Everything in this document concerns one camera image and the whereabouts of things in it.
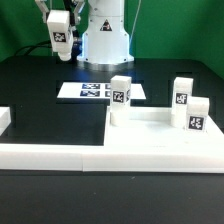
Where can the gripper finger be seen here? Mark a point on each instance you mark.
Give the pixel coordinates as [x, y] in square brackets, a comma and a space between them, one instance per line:
[43, 8]
[76, 7]

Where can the white square table top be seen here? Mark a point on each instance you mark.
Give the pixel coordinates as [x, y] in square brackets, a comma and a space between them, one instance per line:
[149, 128]

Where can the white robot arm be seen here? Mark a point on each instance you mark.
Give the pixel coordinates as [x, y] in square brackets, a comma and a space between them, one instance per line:
[105, 45]

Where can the white marker sheet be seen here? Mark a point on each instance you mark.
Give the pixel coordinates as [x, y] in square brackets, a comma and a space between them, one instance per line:
[75, 90]

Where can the white U-shaped fence wall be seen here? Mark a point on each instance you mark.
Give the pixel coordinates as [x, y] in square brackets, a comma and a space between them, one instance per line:
[105, 159]

